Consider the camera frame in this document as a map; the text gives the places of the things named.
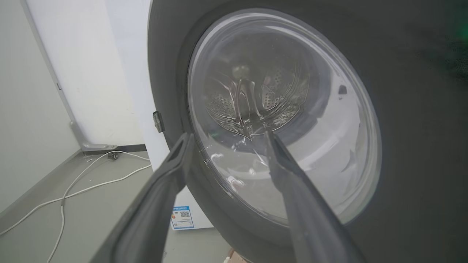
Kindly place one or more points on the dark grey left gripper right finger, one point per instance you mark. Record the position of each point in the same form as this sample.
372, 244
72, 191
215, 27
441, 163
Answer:
310, 219

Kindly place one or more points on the dark grey washing machine door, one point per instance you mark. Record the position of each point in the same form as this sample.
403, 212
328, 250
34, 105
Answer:
402, 146

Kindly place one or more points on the white panel with metal foot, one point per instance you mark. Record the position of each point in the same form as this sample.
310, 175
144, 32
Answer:
84, 73

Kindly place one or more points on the blue energy label sticker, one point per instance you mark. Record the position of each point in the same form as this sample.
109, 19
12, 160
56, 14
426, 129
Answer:
182, 217

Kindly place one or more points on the white washing machine body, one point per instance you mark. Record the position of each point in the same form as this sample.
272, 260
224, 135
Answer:
135, 73

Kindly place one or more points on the grey door latch hook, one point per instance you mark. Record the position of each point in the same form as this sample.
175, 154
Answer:
158, 121

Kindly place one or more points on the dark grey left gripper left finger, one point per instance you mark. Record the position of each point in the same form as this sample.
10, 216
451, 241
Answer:
146, 219

